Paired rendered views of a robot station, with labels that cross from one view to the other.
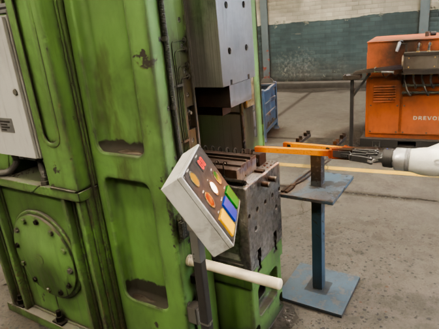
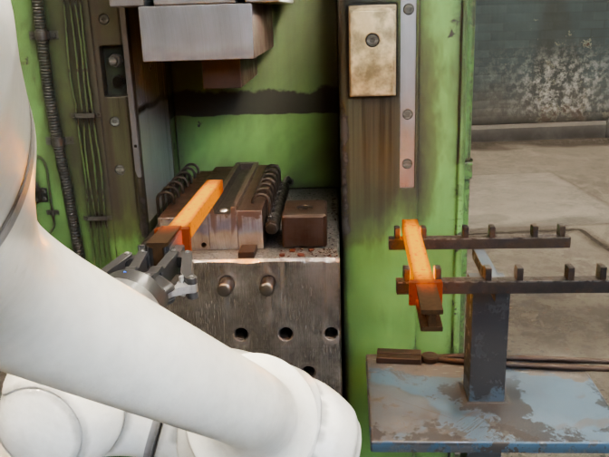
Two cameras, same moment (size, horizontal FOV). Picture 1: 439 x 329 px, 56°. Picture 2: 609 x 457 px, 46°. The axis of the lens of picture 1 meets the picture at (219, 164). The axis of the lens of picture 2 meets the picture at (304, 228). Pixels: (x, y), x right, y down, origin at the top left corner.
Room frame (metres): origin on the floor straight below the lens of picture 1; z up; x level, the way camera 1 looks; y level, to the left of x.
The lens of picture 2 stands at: (1.32, -1.36, 1.35)
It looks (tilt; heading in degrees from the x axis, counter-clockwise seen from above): 17 degrees down; 60
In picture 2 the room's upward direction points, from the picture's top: 2 degrees counter-clockwise
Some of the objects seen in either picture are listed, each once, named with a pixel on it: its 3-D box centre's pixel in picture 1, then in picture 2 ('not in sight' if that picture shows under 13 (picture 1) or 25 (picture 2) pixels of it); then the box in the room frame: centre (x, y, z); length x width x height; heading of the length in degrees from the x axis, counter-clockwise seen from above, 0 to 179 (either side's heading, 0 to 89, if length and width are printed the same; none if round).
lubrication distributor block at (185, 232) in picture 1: (183, 228); not in sight; (1.58, 0.18, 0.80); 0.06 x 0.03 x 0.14; 147
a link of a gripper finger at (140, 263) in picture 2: (362, 156); (135, 275); (1.55, -0.58, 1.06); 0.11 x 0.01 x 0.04; 62
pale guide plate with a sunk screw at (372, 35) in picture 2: (248, 90); (372, 51); (2.16, -0.19, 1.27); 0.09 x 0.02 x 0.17; 147
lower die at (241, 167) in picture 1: (209, 163); (226, 200); (1.94, 0.05, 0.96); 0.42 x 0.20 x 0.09; 57
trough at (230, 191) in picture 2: (211, 155); (236, 184); (1.96, 0.04, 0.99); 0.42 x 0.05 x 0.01; 57
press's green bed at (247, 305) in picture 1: (225, 279); not in sight; (1.99, 0.03, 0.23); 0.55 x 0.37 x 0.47; 57
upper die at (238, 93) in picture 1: (202, 92); (215, 29); (1.94, 0.05, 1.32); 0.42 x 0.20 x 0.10; 57
